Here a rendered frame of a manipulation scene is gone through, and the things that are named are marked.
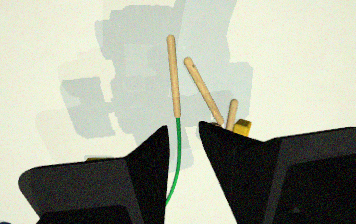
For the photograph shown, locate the wooden stick with green string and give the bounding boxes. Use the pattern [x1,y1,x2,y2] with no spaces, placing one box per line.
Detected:
[166,35,181,205]

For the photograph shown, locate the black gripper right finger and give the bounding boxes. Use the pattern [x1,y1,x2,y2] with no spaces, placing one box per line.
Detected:
[198,121,356,224]

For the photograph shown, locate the light wooden stick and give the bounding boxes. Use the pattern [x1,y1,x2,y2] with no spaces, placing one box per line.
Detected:
[184,57,224,125]
[226,99,239,131]

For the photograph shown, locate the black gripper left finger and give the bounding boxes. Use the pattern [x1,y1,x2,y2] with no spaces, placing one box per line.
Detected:
[18,125,170,224]

